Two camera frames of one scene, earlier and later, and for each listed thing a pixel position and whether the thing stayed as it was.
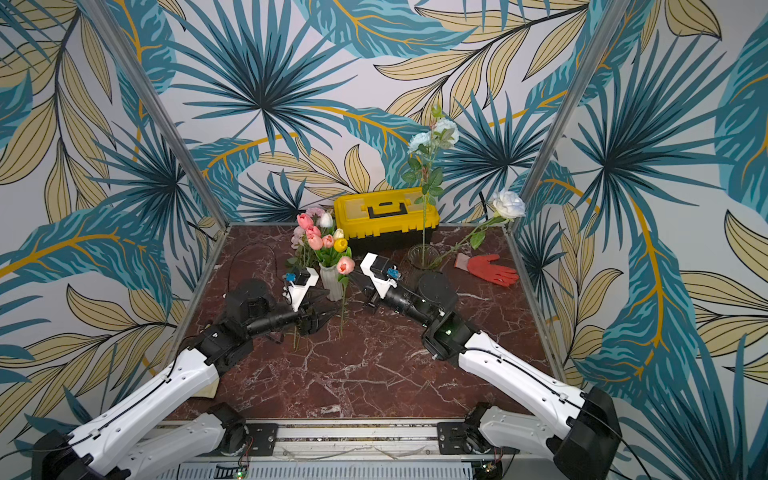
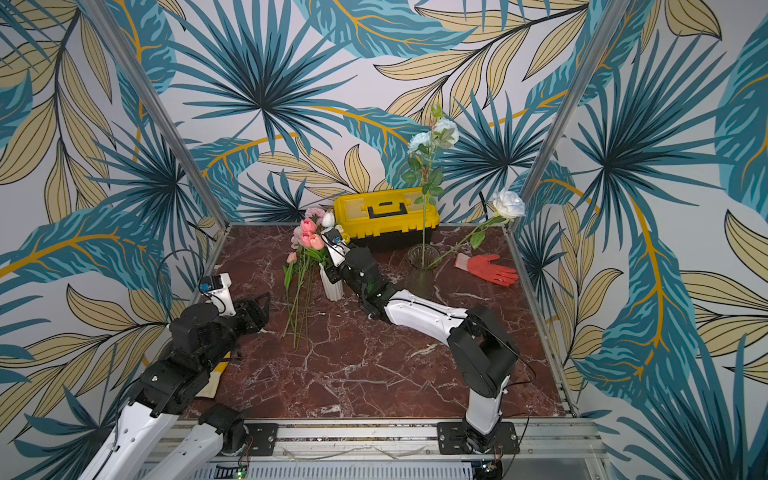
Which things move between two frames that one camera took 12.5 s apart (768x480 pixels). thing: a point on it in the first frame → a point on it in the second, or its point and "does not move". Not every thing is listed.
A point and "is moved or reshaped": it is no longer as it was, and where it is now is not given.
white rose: x=508 y=206 does not move
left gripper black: x=312 y=322 → x=252 y=313
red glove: x=481 y=266 does not move
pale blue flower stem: x=429 y=148 does not move
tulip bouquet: x=316 y=239 does not move
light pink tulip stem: x=343 y=282 is moved or reshaped
